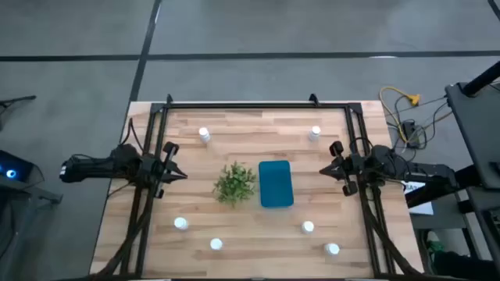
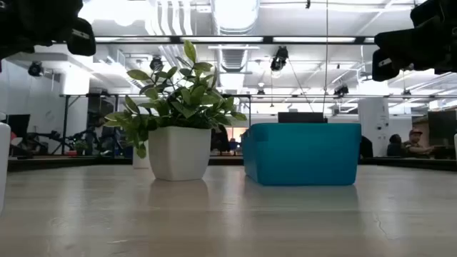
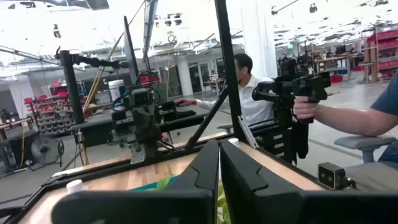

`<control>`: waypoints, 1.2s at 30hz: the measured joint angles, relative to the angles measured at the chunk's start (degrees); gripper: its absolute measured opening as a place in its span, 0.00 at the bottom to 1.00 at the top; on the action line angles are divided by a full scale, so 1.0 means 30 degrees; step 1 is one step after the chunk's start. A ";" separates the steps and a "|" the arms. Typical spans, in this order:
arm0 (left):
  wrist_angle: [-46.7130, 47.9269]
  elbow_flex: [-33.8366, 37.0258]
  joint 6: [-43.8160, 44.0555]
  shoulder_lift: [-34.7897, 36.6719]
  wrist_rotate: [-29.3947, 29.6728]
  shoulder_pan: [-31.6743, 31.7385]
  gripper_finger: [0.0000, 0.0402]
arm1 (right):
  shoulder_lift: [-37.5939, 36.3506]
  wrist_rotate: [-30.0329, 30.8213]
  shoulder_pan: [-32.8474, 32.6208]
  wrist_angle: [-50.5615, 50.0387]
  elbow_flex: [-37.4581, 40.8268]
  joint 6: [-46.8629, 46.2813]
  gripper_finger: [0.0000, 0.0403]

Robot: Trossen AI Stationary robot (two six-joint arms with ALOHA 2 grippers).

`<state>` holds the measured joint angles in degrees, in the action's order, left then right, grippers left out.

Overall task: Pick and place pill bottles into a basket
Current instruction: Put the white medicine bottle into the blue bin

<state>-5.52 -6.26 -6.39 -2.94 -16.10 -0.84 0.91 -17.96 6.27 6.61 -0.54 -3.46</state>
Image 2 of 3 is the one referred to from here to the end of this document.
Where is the thin hanging cable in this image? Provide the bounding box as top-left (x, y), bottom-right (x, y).
top-left (322, 0), bottom-right (330, 115)

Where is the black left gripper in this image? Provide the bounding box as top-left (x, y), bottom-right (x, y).
top-left (0, 16), bottom-right (96, 60)

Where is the person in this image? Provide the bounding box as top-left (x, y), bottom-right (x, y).
top-left (401, 128), bottom-right (435, 158)
top-left (210, 124), bottom-right (231, 154)
top-left (387, 133), bottom-right (403, 157)

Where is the teal plastic basket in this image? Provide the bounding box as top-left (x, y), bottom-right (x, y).
top-left (241, 123), bottom-right (362, 186)

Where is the small background plant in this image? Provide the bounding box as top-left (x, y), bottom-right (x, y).
top-left (73, 139), bottom-right (90, 156)

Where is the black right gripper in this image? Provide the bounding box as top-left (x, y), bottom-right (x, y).
top-left (371, 14), bottom-right (457, 82)

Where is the black aluminium table frame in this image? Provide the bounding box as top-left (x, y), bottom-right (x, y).
top-left (6, 156), bottom-right (457, 172)

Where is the green plant in white pot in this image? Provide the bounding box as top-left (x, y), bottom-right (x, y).
top-left (103, 39), bottom-right (248, 181)

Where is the black overhead rig beam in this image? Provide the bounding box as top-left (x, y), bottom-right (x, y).
top-left (94, 35), bottom-right (376, 46)

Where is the silver ventilation duct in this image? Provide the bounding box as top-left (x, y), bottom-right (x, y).
top-left (210, 0), bottom-right (261, 36)

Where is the black monitor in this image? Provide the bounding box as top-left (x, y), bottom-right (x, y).
top-left (277, 111), bottom-right (328, 124)
top-left (427, 109), bottom-right (457, 147)
top-left (6, 114), bottom-right (31, 138)

